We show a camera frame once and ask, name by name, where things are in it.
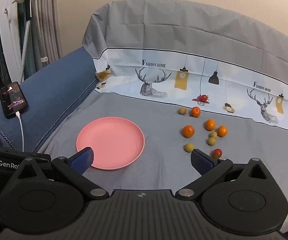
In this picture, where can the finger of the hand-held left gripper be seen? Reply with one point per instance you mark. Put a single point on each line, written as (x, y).
(14, 150)

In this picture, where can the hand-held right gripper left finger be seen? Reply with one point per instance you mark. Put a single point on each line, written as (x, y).
(82, 159)

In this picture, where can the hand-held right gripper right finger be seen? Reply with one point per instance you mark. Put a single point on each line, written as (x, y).
(202, 161)

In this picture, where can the red tomato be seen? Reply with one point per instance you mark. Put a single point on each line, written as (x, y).
(218, 153)
(204, 97)

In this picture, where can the small green round fruit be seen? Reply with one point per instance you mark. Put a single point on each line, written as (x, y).
(211, 141)
(189, 147)
(183, 111)
(213, 134)

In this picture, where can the orange mandarin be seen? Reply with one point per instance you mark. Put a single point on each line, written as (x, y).
(210, 125)
(222, 131)
(188, 131)
(195, 112)

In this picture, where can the pink plate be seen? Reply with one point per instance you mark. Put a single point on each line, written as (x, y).
(109, 140)

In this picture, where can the black smartphone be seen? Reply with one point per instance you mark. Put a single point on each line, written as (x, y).
(13, 99)

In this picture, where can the blue sofa armrest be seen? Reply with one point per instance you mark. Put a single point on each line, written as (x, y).
(54, 80)

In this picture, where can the white curtain clip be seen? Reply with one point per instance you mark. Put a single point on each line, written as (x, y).
(44, 59)

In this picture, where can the grey printed bed sheet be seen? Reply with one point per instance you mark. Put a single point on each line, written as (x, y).
(164, 42)

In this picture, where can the grey curtain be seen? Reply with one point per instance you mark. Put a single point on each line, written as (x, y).
(48, 25)

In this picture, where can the white window frame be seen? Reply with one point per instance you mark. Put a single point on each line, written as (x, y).
(8, 30)

